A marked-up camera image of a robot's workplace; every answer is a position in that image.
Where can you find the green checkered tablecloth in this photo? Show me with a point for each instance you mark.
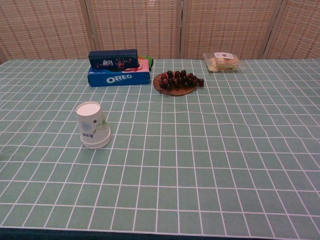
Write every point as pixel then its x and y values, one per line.
pixel 190 160

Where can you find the green red snack packet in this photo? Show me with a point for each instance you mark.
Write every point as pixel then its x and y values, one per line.
pixel 149 62

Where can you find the blue Oreo cookie box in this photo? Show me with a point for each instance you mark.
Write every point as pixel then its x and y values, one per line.
pixel 120 78

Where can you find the dark red grape bunch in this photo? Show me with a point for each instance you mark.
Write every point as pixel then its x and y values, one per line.
pixel 178 79

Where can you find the dark blue rectangular box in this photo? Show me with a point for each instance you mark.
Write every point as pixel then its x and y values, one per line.
pixel 112 60

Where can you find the clear bag of bread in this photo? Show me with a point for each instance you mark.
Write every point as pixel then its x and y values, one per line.
pixel 221 63

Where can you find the woven bamboo screen panel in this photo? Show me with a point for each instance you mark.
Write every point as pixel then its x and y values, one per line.
pixel 225 25
pixel 135 25
pixel 300 30
pixel 42 30

